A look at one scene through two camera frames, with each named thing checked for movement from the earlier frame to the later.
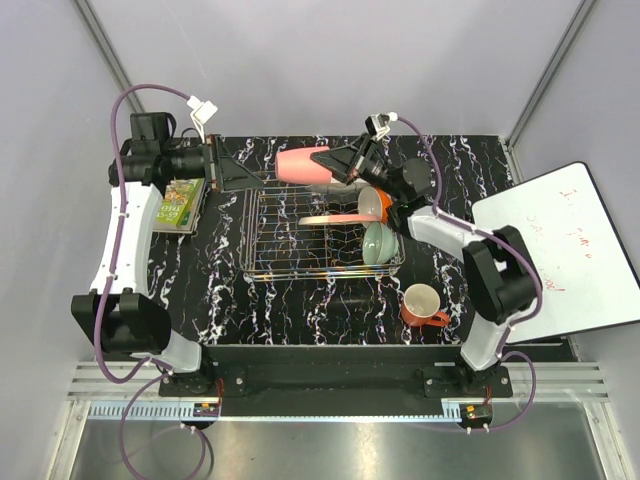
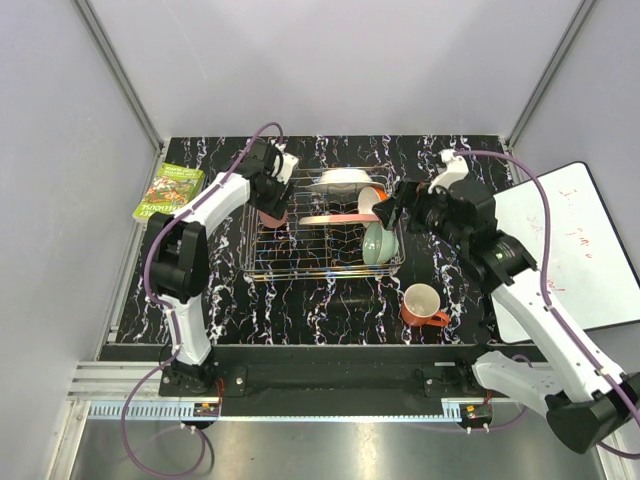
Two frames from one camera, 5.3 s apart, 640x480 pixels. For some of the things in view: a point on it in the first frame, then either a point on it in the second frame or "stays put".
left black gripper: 234,176 → 277,206
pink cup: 298,166 → 269,221
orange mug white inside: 420,306 stays put
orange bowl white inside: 374,201 stays put
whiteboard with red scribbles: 560,222 stays put
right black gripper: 338,161 → 413,195
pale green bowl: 379,243 stays put
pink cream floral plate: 326,219 stays put
